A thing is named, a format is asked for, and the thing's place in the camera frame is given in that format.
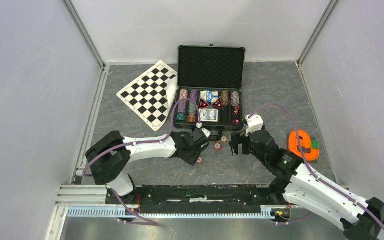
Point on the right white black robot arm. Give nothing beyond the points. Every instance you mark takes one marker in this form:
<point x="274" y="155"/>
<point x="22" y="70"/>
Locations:
<point x="297" y="184"/>

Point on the green white chip stack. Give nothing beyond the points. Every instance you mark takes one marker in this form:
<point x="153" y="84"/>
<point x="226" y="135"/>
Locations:
<point x="192" y="108"/>

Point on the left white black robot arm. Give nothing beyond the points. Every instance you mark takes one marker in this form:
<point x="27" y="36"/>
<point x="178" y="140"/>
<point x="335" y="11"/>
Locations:
<point x="107" y="159"/>

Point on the orange poker chip stack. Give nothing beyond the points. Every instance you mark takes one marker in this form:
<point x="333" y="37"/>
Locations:
<point x="183" y="94"/>

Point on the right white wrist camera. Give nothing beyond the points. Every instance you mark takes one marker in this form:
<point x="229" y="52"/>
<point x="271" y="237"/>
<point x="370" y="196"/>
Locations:
<point x="254" y="123"/>

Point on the black poker set case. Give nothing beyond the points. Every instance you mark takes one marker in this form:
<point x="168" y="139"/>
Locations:
<point x="213" y="68"/>

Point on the purple poker chip stack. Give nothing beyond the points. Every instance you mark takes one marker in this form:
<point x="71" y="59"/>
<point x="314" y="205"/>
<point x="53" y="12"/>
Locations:
<point x="183" y="105"/>

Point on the blue boxed card deck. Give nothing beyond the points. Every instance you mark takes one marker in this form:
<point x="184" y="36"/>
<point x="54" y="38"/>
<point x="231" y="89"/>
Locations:
<point x="209" y="96"/>

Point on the blue backed card deck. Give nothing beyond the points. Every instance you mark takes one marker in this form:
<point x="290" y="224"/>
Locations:
<point x="209" y="115"/>

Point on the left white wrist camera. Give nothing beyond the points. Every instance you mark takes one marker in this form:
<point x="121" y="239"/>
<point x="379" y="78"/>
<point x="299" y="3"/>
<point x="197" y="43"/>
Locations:
<point x="205" y="131"/>

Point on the brown poker chip stack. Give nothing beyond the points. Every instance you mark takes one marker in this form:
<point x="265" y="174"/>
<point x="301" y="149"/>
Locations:
<point x="225" y="98"/>

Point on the teal poker chip stack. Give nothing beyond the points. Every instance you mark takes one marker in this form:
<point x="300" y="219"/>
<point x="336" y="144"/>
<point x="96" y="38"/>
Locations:
<point x="180" y="116"/>

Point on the red dice group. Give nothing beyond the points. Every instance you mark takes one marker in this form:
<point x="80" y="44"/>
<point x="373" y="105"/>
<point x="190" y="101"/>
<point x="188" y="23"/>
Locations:
<point x="236" y="119"/>

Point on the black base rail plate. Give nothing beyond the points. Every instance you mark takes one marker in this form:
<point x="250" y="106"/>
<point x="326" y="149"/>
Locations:
<point x="203" y="199"/>

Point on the pink grey chip stack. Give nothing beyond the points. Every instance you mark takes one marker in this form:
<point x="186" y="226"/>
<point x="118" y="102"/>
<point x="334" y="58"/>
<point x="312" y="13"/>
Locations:
<point x="235" y="99"/>

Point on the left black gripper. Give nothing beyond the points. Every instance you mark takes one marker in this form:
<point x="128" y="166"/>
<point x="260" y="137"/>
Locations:
<point x="192" y="160"/>

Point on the all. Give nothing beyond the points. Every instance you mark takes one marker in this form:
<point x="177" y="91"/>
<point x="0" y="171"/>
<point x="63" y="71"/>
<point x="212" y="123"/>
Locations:
<point x="203" y="104"/>
<point x="218" y="104"/>

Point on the black white checkerboard mat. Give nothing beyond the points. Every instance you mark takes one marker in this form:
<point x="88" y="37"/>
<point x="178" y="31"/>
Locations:
<point x="150" y="96"/>

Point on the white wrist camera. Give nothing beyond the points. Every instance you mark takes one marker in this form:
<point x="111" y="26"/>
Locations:
<point x="205" y="131"/>
<point x="254" y="123"/>

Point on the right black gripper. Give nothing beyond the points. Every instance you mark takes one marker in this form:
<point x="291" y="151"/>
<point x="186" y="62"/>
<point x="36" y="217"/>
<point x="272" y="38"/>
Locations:
<point x="237" y="138"/>

